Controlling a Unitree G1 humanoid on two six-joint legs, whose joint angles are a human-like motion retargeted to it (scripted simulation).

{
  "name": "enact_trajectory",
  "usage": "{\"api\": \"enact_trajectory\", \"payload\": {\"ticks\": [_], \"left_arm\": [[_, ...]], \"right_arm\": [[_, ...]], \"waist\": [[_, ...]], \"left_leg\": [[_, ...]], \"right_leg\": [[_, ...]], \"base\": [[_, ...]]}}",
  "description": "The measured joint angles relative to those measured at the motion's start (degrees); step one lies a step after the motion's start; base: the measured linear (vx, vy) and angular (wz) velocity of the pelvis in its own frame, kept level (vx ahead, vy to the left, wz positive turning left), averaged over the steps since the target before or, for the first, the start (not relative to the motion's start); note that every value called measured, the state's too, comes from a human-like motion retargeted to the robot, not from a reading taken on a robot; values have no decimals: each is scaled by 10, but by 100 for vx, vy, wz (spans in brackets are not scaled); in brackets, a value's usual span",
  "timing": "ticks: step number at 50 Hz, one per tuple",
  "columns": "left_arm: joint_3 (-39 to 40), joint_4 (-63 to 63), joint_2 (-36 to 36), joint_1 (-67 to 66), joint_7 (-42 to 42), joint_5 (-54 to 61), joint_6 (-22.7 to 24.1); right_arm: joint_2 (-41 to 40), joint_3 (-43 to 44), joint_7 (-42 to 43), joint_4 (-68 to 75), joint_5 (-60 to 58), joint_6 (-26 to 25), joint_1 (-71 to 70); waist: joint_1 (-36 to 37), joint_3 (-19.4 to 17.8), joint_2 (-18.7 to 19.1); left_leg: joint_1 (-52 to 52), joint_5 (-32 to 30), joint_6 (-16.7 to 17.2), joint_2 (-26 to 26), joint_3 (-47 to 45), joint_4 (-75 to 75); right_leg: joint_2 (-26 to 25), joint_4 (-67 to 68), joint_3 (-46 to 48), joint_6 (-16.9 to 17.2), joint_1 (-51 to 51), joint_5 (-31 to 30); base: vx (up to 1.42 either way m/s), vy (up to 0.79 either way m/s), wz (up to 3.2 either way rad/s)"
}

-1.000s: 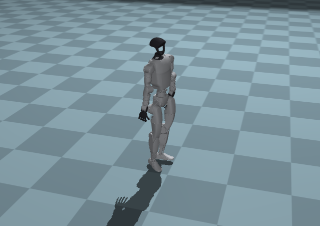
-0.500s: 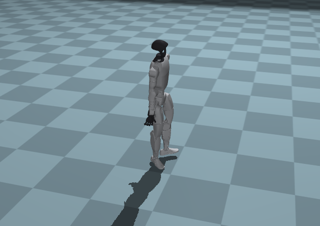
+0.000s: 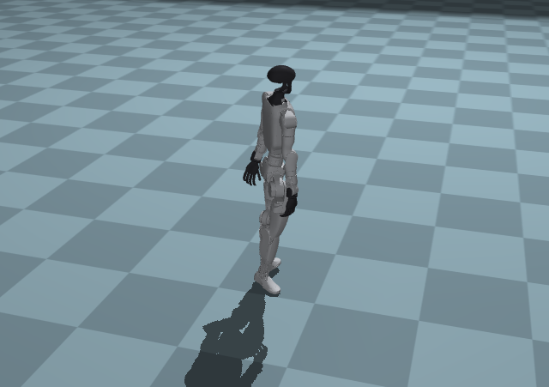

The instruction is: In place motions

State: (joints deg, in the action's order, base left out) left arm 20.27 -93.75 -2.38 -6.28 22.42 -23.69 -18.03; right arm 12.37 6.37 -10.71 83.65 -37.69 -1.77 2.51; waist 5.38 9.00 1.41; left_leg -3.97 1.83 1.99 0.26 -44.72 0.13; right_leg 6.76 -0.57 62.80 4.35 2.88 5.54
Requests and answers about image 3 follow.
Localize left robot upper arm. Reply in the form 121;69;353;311
260;91;273;132

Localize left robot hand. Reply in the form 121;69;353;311
243;151;261;185

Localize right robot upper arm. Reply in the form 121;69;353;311
280;110;298;161

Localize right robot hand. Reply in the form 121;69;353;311
280;188;298;217

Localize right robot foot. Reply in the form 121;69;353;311
254;270;281;294

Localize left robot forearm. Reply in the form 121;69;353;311
252;127;267;160

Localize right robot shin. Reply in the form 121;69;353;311
259;227;279;279

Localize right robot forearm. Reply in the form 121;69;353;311
283;152;299;196

